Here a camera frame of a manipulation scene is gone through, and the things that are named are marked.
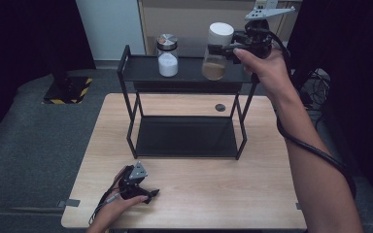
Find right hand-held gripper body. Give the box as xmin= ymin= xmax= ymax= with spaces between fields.
xmin=235 ymin=6 xmax=296 ymax=60

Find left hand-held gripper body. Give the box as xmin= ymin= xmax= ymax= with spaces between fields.
xmin=118 ymin=160 xmax=151 ymax=200

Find white lid jar brown contents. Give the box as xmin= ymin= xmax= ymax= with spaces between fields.
xmin=201 ymin=21 xmax=235 ymax=82

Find silver lid jar white powder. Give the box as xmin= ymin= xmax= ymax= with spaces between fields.
xmin=155 ymin=33 xmax=180 ymax=78

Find black metal two-tier shelf rack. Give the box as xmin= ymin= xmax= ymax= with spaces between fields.
xmin=117 ymin=44 xmax=261 ymax=161

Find person's left hand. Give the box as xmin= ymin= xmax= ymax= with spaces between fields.
xmin=98 ymin=166 xmax=150 ymax=224

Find person's right hand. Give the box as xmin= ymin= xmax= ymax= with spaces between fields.
xmin=232 ymin=48 xmax=294 ymax=98

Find dark curtain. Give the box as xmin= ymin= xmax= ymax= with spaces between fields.
xmin=286 ymin=0 xmax=373 ymax=203
xmin=0 ymin=0 xmax=97 ymax=147

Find black stand with striped base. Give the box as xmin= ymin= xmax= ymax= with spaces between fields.
xmin=42 ymin=42 xmax=93 ymax=105

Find left hand-held gripper cable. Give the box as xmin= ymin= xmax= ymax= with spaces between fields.
xmin=88 ymin=183 xmax=127 ymax=226

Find hand-held gripper cable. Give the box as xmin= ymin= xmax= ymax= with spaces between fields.
xmin=265 ymin=27 xmax=357 ymax=199
xmin=88 ymin=183 xmax=127 ymax=226

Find white wall power outlet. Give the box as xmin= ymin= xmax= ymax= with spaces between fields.
xmin=254 ymin=0 xmax=279 ymax=11

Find tangle of floor cables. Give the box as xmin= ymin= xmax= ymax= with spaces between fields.
xmin=299 ymin=68 xmax=332 ymax=106

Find right hand-held gripper cable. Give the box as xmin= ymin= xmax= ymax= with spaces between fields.
xmin=265 ymin=27 xmax=357 ymax=199

